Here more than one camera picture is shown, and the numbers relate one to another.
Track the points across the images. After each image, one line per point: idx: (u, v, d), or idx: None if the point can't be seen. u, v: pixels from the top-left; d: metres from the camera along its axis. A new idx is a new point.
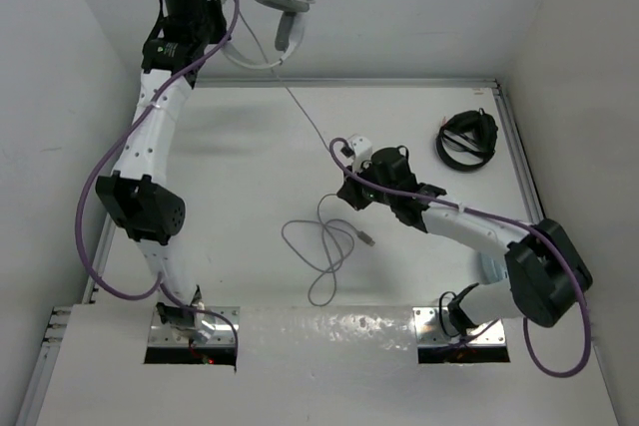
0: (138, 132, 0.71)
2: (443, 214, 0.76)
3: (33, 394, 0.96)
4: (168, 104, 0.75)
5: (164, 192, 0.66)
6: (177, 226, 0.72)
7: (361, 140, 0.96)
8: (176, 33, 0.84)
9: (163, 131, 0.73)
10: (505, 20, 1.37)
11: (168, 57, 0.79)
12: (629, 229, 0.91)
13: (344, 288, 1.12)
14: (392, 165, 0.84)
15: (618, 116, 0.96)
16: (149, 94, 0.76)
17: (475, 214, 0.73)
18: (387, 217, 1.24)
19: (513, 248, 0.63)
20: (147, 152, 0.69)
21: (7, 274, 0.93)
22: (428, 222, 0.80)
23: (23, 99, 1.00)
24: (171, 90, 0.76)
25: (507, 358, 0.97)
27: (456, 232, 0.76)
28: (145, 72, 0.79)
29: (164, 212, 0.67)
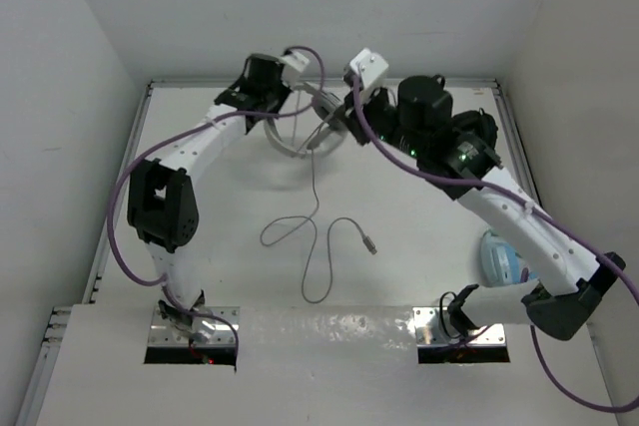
0: (193, 138, 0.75)
2: (503, 209, 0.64)
3: (33, 395, 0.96)
4: (226, 129, 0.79)
5: (190, 192, 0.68)
6: (186, 237, 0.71)
7: (374, 60, 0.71)
8: (250, 89, 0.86)
9: (213, 146, 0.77)
10: (505, 20, 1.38)
11: (240, 100, 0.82)
12: (630, 227, 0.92)
13: (344, 288, 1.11)
14: (433, 105, 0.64)
15: (618, 115, 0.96)
16: (212, 115, 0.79)
17: (539, 222, 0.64)
18: (387, 217, 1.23)
19: (583, 292, 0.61)
20: (191, 154, 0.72)
21: (7, 273, 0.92)
22: (465, 200, 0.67)
23: (24, 97, 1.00)
24: (232, 120, 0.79)
25: (507, 358, 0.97)
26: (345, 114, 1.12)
27: (504, 227, 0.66)
28: (216, 104, 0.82)
29: (183, 211, 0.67)
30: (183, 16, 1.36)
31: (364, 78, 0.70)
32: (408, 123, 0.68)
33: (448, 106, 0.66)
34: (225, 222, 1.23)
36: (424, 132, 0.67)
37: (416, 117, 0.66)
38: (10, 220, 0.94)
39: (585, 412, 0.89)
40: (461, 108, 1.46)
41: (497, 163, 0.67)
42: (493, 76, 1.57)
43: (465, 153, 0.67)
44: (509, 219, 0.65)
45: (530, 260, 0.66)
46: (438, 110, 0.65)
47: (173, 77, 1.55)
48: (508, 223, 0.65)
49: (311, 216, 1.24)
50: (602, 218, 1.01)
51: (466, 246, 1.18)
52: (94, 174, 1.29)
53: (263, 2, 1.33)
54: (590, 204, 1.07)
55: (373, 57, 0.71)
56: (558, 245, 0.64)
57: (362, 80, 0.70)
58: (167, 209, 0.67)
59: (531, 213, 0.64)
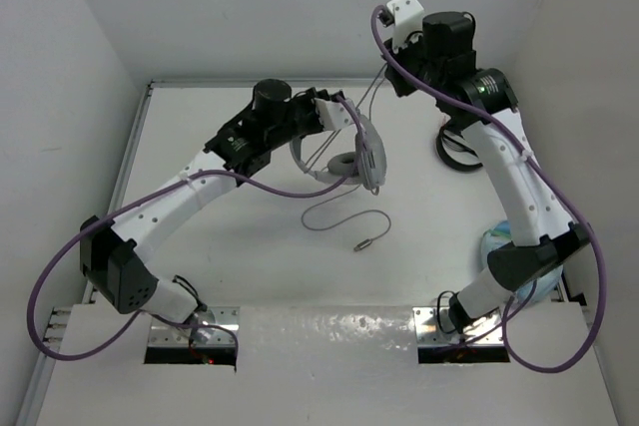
0: (161, 199, 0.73)
2: (499, 148, 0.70)
3: (33, 395, 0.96)
4: (202, 188, 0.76)
5: (136, 265, 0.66)
6: (135, 303, 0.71)
7: (409, 4, 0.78)
8: (253, 129, 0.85)
9: (183, 209, 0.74)
10: (504, 21, 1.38)
11: (232, 150, 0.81)
12: (629, 227, 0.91)
13: (344, 289, 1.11)
14: (451, 28, 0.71)
15: (617, 116, 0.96)
16: (192, 170, 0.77)
17: (527, 173, 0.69)
18: (387, 217, 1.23)
19: (542, 246, 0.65)
20: (151, 219, 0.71)
21: (8, 273, 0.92)
22: (469, 132, 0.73)
23: (24, 96, 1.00)
24: (212, 178, 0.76)
25: (507, 358, 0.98)
26: (373, 178, 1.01)
27: (495, 168, 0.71)
28: (205, 151, 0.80)
29: (126, 285, 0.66)
30: (184, 18, 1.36)
31: (396, 18, 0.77)
32: (432, 47, 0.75)
33: (468, 35, 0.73)
34: (225, 223, 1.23)
36: (441, 56, 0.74)
37: (437, 39, 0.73)
38: (10, 220, 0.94)
39: (585, 412, 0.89)
40: None
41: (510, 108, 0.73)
42: None
43: (483, 85, 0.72)
44: (503, 162, 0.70)
45: (507, 206, 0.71)
46: (455, 33, 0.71)
47: (173, 77, 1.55)
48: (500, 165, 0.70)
49: (310, 216, 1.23)
50: (602, 218, 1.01)
51: (466, 246, 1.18)
52: (95, 174, 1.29)
53: (263, 2, 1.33)
54: (589, 203, 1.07)
55: (410, 0, 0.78)
56: (540, 201, 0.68)
57: (395, 20, 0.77)
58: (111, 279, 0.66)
59: (524, 164, 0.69)
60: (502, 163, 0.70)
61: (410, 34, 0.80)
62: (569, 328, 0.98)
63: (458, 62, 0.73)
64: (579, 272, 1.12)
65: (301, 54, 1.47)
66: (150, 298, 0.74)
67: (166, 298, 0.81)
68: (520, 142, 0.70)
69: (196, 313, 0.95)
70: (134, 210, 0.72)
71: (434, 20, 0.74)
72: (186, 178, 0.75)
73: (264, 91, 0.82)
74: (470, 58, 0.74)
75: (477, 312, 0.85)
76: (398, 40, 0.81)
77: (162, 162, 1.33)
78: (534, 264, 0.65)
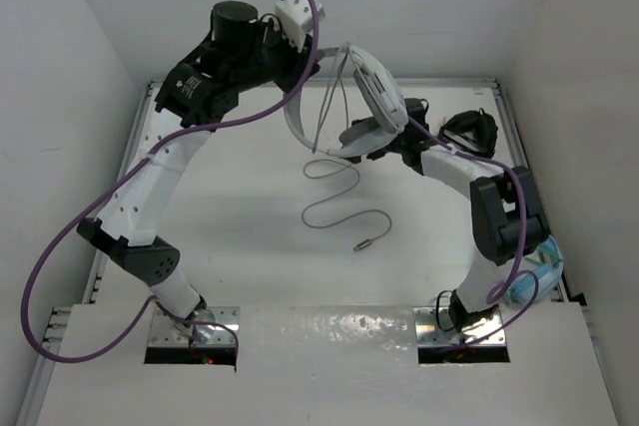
0: (132, 183, 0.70)
2: (438, 155, 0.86)
3: (33, 395, 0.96)
4: (167, 159, 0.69)
5: (137, 255, 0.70)
6: (160, 273, 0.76)
7: None
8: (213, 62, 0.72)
9: (157, 187, 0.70)
10: (503, 21, 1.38)
11: (185, 96, 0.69)
12: (629, 226, 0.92)
13: (344, 289, 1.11)
14: (409, 109, 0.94)
15: (617, 115, 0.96)
16: (151, 141, 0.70)
17: (462, 159, 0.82)
18: (387, 217, 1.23)
19: (484, 183, 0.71)
20: (131, 211, 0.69)
21: (7, 274, 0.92)
22: (425, 163, 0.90)
23: (25, 97, 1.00)
24: (175, 145, 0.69)
25: (507, 358, 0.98)
26: (388, 107, 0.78)
27: (445, 173, 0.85)
28: (158, 111, 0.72)
29: (136, 268, 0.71)
30: (184, 18, 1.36)
31: None
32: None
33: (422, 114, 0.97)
34: (225, 222, 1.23)
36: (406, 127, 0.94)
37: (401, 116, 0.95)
38: (10, 219, 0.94)
39: (586, 412, 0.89)
40: (461, 107, 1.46)
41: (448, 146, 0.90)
42: (493, 77, 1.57)
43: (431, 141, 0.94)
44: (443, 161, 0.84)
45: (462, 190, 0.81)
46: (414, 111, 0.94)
47: None
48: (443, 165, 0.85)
49: (310, 216, 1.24)
50: (603, 217, 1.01)
51: (466, 246, 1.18)
52: (95, 174, 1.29)
53: (263, 2, 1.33)
54: (590, 203, 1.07)
55: None
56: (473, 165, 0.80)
57: None
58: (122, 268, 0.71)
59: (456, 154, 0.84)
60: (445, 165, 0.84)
61: None
62: (569, 328, 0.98)
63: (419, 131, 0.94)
64: (579, 273, 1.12)
65: None
66: (174, 263, 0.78)
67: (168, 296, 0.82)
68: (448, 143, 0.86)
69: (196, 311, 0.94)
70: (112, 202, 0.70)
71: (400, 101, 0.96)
72: (148, 154, 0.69)
73: (223, 12, 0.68)
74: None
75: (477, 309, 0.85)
76: None
77: None
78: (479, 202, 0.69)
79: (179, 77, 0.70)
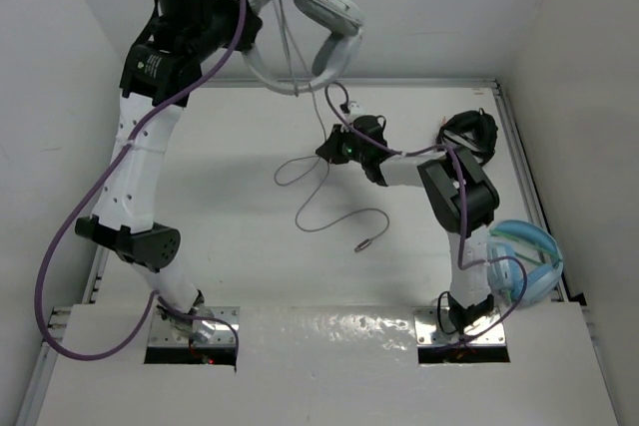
0: (118, 172, 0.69)
2: (392, 162, 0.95)
3: (33, 394, 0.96)
4: (148, 142, 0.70)
5: (142, 241, 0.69)
6: (166, 257, 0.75)
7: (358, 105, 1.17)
8: (166, 38, 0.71)
9: (144, 172, 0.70)
10: (503, 21, 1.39)
11: (150, 75, 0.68)
12: (628, 227, 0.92)
13: (343, 289, 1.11)
14: (368, 130, 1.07)
15: (618, 116, 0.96)
16: (127, 128, 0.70)
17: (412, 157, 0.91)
18: (387, 217, 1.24)
19: (431, 168, 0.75)
20: (125, 199, 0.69)
21: (8, 274, 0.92)
22: (385, 172, 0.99)
23: (24, 97, 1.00)
24: (152, 125, 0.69)
25: (507, 358, 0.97)
26: (340, 5, 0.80)
27: (402, 173, 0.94)
28: (124, 96, 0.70)
29: (144, 255, 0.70)
30: None
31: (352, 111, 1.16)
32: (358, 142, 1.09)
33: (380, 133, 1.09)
34: (225, 222, 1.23)
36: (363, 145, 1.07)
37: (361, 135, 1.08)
38: (11, 219, 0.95)
39: (585, 412, 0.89)
40: (460, 108, 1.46)
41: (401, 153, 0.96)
42: (492, 77, 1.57)
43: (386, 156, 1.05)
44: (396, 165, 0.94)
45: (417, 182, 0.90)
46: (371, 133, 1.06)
47: None
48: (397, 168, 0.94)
49: (308, 219, 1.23)
50: (602, 217, 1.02)
51: None
52: (95, 174, 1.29)
53: None
54: (590, 203, 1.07)
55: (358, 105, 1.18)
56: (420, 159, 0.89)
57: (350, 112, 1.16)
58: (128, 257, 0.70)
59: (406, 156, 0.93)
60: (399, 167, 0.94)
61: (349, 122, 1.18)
62: (569, 328, 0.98)
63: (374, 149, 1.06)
64: (579, 273, 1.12)
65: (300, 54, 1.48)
66: (176, 244, 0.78)
67: (168, 291, 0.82)
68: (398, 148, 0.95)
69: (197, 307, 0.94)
70: (104, 196, 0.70)
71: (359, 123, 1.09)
72: (127, 140, 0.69)
73: None
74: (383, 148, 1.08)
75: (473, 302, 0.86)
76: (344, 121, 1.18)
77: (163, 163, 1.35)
78: (428, 182, 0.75)
79: (138, 59, 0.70)
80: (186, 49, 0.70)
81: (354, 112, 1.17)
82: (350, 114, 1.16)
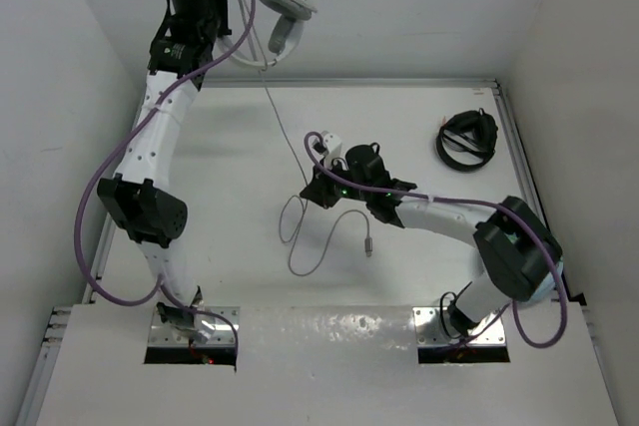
0: (142, 134, 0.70)
2: (414, 207, 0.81)
3: (34, 394, 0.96)
4: (172, 108, 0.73)
5: (165, 198, 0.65)
6: (178, 229, 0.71)
7: (332, 136, 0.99)
8: (184, 30, 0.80)
9: (167, 135, 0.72)
10: (504, 21, 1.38)
11: (176, 59, 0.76)
12: (629, 227, 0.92)
13: (345, 290, 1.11)
14: (368, 165, 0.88)
15: (618, 116, 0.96)
16: (153, 94, 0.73)
17: (443, 203, 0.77)
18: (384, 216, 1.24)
19: (489, 232, 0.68)
20: (150, 156, 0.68)
21: (7, 274, 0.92)
22: (403, 216, 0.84)
23: (25, 98, 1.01)
24: (176, 93, 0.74)
25: (507, 359, 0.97)
26: None
27: (429, 221, 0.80)
28: (151, 73, 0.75)
29: (165, 216, 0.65)
30: None
31: (329, 146, 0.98)
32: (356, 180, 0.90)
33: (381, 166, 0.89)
34: (225, 222, 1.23)
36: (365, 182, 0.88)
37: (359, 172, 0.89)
38: (11, 219, 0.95)
39: (585, 412, 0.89)
40: (461, 108, 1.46)
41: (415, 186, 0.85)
42: (493, 76, 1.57)
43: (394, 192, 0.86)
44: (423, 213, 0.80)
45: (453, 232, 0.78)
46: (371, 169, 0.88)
47: None
48: (425, 216, 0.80)
49: (301, 260, 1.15)
50: (602, 218, 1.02)
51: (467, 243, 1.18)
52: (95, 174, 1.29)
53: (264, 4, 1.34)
54: (590, 203, 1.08)
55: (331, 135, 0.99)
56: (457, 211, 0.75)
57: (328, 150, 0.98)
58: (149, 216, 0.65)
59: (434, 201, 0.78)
60: (426, 214, 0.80)
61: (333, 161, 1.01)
62: (570, 328, 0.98)
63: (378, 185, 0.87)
64: (579, 272, 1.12)
65: (301, 54, 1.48)
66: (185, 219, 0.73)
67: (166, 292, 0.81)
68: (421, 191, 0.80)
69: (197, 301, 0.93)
70: (127, 154, 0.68)
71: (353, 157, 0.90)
72: (154, 105, 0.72)
73: None
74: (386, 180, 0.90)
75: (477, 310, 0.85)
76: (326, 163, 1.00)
77: None
78: (491, 248, 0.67)
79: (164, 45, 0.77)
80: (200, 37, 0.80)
81: (331, 147, 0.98)
82: (330, 151, 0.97)
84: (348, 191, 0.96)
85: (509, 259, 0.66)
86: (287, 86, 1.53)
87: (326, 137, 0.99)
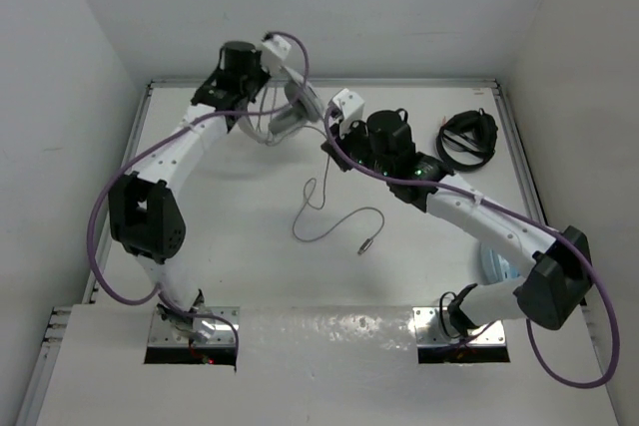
0: (169, 147, 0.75)
2: (454, 204, 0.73)
3: (34, 395, 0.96)
4: (204, 132, 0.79)
5: (171, 204, 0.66)
6: (173, 249, 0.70)
7: (351, 97, 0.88)
8: (231, 83, 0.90)
9: (192, 152, 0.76)
10: (503, 21, 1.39)
11: (217, 98, 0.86)
12: (629, 227, 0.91)
13: (346, 289, 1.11)
14: (394, 134, 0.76)
15: (618, 116, 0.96)
16: (189, 119, 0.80)
17: (489, 209, 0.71)
18: (383, 216, 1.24)
19: (544, 264, 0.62)
20: (170, 164, 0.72)
21: (7, 274, 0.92)
22: (430, 207, 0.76)
23: (25, 98, 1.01)
24: (210, 122, 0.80)
25: (507, 359, 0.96)
26: (319, 104, 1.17)
27: (466, 223, 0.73)
28: (193, 105, 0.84)
29: (166, 224, 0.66)
30: (183, 18, 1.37)
31: (345, 110, 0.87)
32: (376, 148, 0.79)
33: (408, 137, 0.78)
34: (225, 222, 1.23)
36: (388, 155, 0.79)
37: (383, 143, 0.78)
38: (11, 219, 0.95)
39: (585, 412, 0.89)
40: (460, 108, 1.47)
41: (450, 173, 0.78)
42: (493, 76, 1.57)
43: (420, 169, 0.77)
44: (464, 213, 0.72)
45: (491, 243, 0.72)
46: (397, 139, 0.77)
47: (173, 77, 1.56)
48: (464, 217, 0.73)
49: (304, 227, 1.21)
50: (603, 218, 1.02)
51: (467, 244, 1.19)
52: (94, 174, 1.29)
53: (265, 4, 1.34)
54: (590, 204, 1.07)
55: (351, 96, 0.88)
56: (513, 227, 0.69)
57: (344, 114, 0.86)
58: (151, 222, 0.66)
59: (481, 205, 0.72)
60: (466, 216, 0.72)
61: (352, 124, 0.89)
62: (570, 329, 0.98)
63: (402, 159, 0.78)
64: None
65: (301, 54, 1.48)
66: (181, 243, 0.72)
67: (167, 293, 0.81)
68: (470, 190, 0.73)
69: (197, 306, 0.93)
70: (149, 159, 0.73)
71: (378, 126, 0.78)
72: (188, 125, 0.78)
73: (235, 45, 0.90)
74: (411, 152, 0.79)
75: (480, 315, 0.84)
76: (343, 127, 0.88)
77: None
78: (546, 285, 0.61)
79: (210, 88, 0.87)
80: (242, 89, 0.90)
81: (348, 109, 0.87)
82: (345, 116, 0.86)
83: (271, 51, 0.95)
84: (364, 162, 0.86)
85: (558, 298, 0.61)
86: None
87: (341, 99, 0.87)
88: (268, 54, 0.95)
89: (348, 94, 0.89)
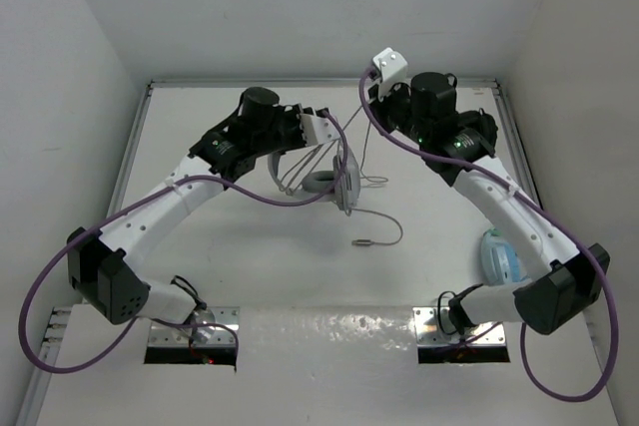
0: (145, 208, 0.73)
2: (486, 189, 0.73)
3: (33, 394, 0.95)
4: (189, 193, 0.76)
5: (126, 275, 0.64)
6: (126, 313, 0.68)
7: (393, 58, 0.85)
8: (240, 133, 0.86)
9: (168, 214, 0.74)
10: (503, 22, 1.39)
11: (218, 153, 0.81)
12: (630, 227, 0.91)
13: (346, 289, 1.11)
14: (437, 94, 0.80)
15: (619, 116, 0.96)
16: (178, 175, 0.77)
17: (520, 204, 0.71)
18: (398, 224, 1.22)
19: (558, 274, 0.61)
20: (138, 227, 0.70)
21: (7, 274, 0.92)
22: (459, 184, 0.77)
23: (24, 98, 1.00)
24: (198, 184, 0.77)
25: (507, 358, 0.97)
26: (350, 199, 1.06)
27: (492, 211, 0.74)
28: (189, 156, 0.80)
29: (116, 294, 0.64)
30: (183, 19, 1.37)
31: (384, 72, 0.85)
32: (417, 110, 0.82)
33: (450, 103, 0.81)
34: (225, 222, 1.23)
36: (427, 119, 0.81)
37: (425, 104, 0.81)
38: (11, 218, 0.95)
39: (585, 412, 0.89)
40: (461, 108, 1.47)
41: (489, 155, 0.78)
42: (493, 77, 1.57)
43: (460, 141, 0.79)
44: (493, 200, 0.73)
45: (511, 238, 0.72)
46: (440, 99, 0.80)
47: (174, 77, 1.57)
48: (492, 204, 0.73)
49: (307, 216, 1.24)
50: (603, 218, 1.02)
51: (467, 244, 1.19)
52: (94, 174, 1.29)
53: (264, 4, 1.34)
54: (590, 204, 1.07)
55: (394, 56, 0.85)
56: (540, 229, 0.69)
57: (382, 75, 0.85)
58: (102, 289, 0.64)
59: (514, 197, 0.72)
60: (494, 203, 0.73)
61: (394, 84, 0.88)
62: (570, 329, 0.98)
63: (442, 126, 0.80)
64: None
65: (301, 54, 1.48)
66: (140, 306, 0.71)
67: (153, 311, 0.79)
68: (505, 180, 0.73)
69: (195, 312, 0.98)
70: (118, 219, 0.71)
71: (422, 86, 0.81)
72: (172, 183, 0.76)
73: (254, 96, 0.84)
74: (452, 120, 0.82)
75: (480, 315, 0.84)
76: (383, 89, 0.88)
77: (163, 164, 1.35)
78: (553, 294, 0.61)
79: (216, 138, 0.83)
80: (249, 146, 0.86)
81: (387, 70, 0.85)
82: (384, 78, 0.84)
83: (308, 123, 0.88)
84: (401, 128, 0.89)
85: (560, 309, 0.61)
86: (286, 86, 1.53)
87: (383, 59, 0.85)
88: (305, 127, 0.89)
89: (390, 53, 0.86)
